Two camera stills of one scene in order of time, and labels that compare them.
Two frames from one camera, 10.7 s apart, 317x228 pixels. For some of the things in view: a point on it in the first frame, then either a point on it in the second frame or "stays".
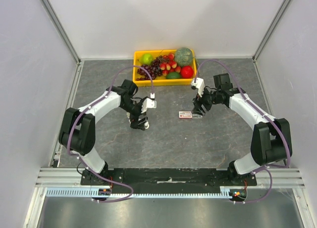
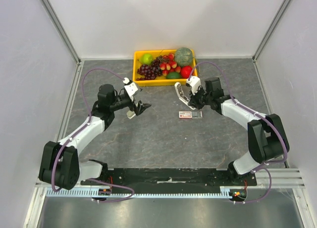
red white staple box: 188,114 stays
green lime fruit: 173,75 stays
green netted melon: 183,57 stays
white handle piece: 138,122 to 183,95
